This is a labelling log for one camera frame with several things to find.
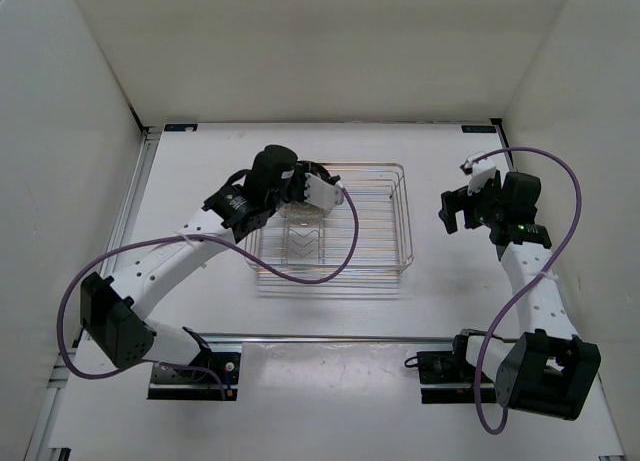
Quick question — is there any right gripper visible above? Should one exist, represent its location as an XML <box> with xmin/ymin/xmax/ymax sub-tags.
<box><xmin>439</xmin><ymin>173</ymin><xmax>506</xmax><ymax>234</ymax></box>

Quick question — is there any clear glass plate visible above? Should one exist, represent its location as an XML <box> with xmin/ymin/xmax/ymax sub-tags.
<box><xmin>279</xmin><ymin>202</ymin><xmax>326</xmax><ymax>227</ymax></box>

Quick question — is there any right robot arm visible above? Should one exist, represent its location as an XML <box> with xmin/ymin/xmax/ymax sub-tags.
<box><xmin>439</xmin><ymin>168</ymin><xmax>601</xmax><ymax>421</ymax></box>

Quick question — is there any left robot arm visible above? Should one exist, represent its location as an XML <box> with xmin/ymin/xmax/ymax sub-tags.
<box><xmin>80</xmin><ymin>145</ymin><xmax>344</xmax><ymax>381</ymax></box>

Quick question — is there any right blue corner label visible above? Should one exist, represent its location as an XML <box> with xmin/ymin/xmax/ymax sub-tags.
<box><xmin>461</xmin><ymin>125</ymin><xmax>497</xmax><ymax>134</ymax></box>

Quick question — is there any blue corner label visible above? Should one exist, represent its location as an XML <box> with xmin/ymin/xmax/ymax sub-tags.
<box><xmin>164</xmin><ymin>123</ymin><xmax>198</xmax><ymax>132</ymax></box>
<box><xmin>461</xmin><ymin>125</ymin><xmax>497</xmax><ymax>134</ymax></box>

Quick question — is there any left blue corner label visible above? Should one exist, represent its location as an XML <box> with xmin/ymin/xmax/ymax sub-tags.
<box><xmin>164</xmin><ymin>123</ymin><xmax>198</xmax><ymax>132</ymax></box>

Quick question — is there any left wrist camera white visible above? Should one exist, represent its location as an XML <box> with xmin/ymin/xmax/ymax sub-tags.
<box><xmin>303</xmin><ymin>173</ymin><xmax>345</xmax><ymax>214</ymax></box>

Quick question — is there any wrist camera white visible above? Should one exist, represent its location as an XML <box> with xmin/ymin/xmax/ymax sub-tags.
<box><xmin>460</xmin><ymin>152</ymin><xmax>497</xmax><ymax>196</ymax></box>
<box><xmin>303</xmin><ymin>173</ymin><xmax>345</xmax><ymax>214</ymax></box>

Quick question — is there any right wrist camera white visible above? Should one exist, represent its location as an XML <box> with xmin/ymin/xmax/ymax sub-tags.
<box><xmin>460</xmin><ymin>152</ymin><xmax>497</xmax><ymax>196</ymax></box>

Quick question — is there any wire dish rack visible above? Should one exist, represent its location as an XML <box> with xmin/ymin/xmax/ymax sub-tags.
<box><xmin>244</xmin><ymin>162</ymin><xmax>413</xmax><ymax>279</ymax></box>

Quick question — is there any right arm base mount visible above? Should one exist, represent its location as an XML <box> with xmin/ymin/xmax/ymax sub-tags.
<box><xmin>404</xmin><ymin>351</ymin><xmax>475</xmax><ymax>405</ymax></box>

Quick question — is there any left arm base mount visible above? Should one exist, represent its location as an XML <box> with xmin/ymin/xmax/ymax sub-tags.
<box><xmin>147</xmin><ymin>345</ymin><xmax>242</xmax><ymax>402</ymax></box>

